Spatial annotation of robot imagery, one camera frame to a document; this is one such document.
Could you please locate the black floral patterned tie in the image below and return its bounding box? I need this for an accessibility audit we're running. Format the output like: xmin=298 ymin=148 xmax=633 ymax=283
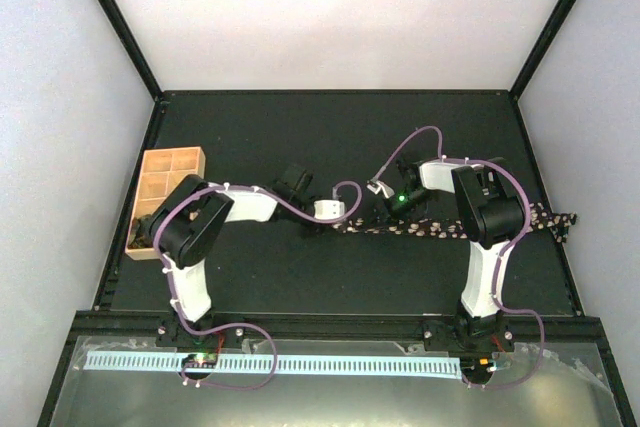
xmin=332 ymin=202 xmax=578 ymax=243

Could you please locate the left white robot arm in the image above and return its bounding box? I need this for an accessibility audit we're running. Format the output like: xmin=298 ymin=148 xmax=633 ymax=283
xmin=140 ymin=169 xmax=346 ymax=346

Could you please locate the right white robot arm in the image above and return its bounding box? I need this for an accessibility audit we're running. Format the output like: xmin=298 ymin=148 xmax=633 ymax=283
xmin=372 ymin=157 xmax=531 ymax=350

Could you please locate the wooden compartment box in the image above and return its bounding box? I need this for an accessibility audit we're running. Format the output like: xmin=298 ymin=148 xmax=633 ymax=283
xmin=124 ymin=146 xmax=206 ymax=261

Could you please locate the dark rolled tie in box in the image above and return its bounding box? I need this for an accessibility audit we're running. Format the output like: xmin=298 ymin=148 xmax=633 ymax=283
xmin=127 ymin=214 xmax=152 ymax=250

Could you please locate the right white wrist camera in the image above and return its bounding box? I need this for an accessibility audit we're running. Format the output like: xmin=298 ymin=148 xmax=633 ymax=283
xmin=366 ymin=179 xmax=395 ymax=199

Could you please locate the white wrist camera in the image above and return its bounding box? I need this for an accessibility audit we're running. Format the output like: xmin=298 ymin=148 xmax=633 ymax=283
xmin=366 ymin=179 xmax=395 ymax=199
xmin=313 ymin=199 xmax=346 ymax=223

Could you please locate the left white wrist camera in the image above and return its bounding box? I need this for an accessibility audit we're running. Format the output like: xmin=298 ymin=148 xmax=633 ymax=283
xmin=313 ymin=199 xmax=346 ymax=223

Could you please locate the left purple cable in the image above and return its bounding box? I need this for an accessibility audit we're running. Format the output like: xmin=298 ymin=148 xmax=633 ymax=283
xmin=152 ymin=181 xmax=363 ymax=390

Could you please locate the purple cable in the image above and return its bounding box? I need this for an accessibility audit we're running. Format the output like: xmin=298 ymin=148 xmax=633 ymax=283
xmin=152 ymin=181 xmax=363 ymax=390
xmin=379 ymin=126 xmax=547 ymax=392

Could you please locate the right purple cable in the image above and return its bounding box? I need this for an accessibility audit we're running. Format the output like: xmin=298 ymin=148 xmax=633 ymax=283
xmin=379 ymin=126 xmax=547 ymax=392

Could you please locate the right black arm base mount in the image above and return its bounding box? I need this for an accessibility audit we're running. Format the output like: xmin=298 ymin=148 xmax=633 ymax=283
xmin=422 ymin=314 xmax=514 ymax=353

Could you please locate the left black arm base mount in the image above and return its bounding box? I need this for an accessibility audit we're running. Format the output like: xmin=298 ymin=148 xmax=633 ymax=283
xmin=156 ymin=314 xmax=246 ymax=351

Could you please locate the light blue slotted cable duct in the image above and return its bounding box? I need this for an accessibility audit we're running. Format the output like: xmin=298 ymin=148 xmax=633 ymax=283
xmin=83 ymin=351 xmax=462 ymax=380

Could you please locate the right black frame post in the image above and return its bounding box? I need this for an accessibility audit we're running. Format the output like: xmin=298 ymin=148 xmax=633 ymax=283
xmin=509 ymin=0 xmax=577 ymax=100

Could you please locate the black frame post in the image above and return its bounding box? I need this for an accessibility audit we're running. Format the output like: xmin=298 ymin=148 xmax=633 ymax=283
xmin=97 ymin=0 xmax=163 ymax=100
xmin=509 ymin=0 xmax=577 ymax=100

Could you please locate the left black frame post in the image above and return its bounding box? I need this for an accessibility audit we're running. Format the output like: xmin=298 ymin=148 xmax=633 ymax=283
xmin=97 ymin=0 xmax=163 ymax=100

